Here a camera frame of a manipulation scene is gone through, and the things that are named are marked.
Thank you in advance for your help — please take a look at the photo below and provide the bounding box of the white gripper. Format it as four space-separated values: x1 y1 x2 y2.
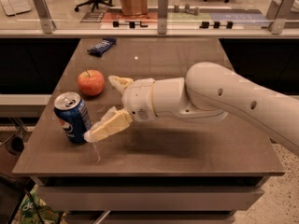
83 76 156 143

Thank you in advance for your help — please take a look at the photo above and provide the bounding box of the blue pepsi can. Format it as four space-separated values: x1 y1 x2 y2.
54 92 92 144

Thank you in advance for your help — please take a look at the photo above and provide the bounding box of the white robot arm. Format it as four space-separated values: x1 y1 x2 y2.
84 62 299 155

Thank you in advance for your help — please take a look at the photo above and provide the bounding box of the red orange apple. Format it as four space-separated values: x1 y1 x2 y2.
77 70 105 96

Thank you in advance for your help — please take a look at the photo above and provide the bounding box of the blue snack bar wrapper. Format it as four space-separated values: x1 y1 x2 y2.
88 37 117 57

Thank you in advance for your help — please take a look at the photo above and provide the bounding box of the green patterned bag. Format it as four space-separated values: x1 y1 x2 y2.
11 186 68 224

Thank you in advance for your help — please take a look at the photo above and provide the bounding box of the metal glass post middle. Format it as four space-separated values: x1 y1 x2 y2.
157 0 168 35

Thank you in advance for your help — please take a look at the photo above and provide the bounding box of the metal glass post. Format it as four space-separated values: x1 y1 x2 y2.
157 0 168 35
269 0 295 35
33 0 56 34

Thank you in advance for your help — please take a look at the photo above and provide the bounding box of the metal glass post left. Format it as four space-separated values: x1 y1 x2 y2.
33 0 56 34

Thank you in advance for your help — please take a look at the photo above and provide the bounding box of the metal glass post right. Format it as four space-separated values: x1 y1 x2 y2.
269 0 295 35

